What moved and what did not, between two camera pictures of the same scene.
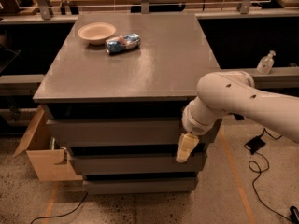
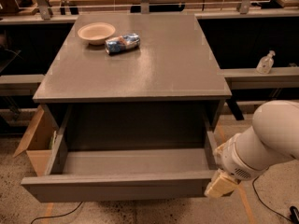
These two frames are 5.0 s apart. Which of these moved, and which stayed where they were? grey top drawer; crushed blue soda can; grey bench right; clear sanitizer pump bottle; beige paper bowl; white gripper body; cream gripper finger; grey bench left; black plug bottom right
Moved: grey top drawer; white gripper body; cream gripper finger
Stayed: crushed blue soda can; grey bench left; grey bench right; beige paper bowl; clear sanitizer pump bottle; black plug bottom right
